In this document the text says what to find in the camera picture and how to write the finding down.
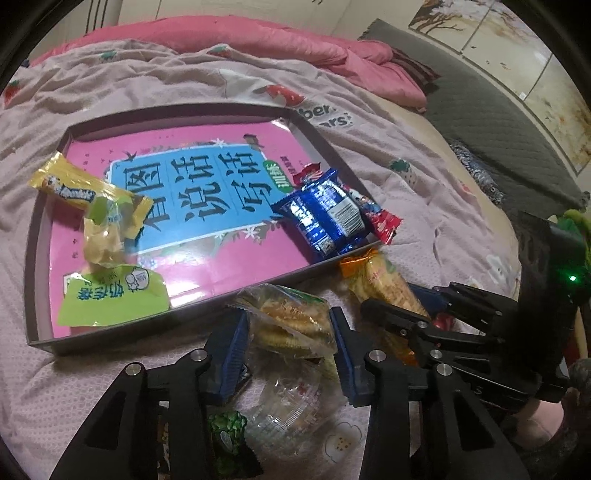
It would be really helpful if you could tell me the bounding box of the tree wall painting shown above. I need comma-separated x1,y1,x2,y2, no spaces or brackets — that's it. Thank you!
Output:
409,0,591,176

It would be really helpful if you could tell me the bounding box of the light green snack packet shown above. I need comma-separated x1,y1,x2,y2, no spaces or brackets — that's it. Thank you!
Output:
58,194,172,328

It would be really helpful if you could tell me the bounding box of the pink book with blue label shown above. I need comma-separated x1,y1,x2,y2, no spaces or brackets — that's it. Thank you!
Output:
51,117,356,340

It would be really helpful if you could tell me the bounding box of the blue snack packet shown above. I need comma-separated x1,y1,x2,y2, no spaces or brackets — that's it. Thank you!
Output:
271,168,372,264

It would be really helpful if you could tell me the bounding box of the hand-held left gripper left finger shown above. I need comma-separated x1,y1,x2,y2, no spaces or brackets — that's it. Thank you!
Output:
51,313,253,480

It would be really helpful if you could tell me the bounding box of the green pea packet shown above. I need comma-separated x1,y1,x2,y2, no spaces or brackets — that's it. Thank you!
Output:
208,411,252,480

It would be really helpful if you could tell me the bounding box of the clear cracker packet green label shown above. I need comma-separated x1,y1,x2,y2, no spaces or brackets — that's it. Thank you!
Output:
231,284,338,361

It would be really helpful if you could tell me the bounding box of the person's right forearm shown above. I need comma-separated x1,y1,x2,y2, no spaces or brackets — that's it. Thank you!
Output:
512,399,571,444

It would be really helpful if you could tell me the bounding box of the red snack packet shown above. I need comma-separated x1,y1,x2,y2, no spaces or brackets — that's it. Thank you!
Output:
291,161,402,245

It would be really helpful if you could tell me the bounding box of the dark striped pillow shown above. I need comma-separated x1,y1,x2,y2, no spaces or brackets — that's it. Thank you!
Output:
392,46,439,90

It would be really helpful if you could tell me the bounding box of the white wardrobe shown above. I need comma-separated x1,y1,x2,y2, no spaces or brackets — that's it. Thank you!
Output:
78,0,352,38

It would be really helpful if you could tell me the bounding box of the blue white patterned cloth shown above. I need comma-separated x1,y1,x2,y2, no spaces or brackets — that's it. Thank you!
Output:
450,141,506,206

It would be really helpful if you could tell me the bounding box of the strawberry printed blanket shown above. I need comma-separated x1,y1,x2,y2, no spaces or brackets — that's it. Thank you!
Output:
0,39,522,480

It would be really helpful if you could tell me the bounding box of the beige bed sheet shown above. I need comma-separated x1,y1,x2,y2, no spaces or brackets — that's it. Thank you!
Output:
383,97,522,259

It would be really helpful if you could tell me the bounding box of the clear plastic snack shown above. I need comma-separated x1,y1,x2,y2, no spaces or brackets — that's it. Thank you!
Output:
245,360,345,455

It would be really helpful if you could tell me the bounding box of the orange cracker packet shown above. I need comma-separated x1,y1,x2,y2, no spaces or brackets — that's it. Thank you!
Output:
339,249,432,365

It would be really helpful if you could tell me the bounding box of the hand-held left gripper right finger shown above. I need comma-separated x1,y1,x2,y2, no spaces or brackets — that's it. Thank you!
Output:
329,307,532,480

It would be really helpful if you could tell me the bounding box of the pink tray with Chinese text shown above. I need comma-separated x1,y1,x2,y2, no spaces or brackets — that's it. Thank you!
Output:
27,102,384,356

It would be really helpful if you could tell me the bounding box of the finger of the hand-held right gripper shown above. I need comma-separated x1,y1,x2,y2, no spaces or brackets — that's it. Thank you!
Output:
409,282,518,340
361,298,499,370

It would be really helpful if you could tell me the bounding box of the long yellow candy packet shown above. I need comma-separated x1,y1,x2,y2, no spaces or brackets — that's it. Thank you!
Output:
28,151,154,241

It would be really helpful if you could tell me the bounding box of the grey padded headboard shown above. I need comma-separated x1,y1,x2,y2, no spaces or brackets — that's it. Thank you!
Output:
358,18,587,208

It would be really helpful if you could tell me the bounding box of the pink duvet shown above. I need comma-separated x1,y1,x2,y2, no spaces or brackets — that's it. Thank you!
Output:
28,16,428,112

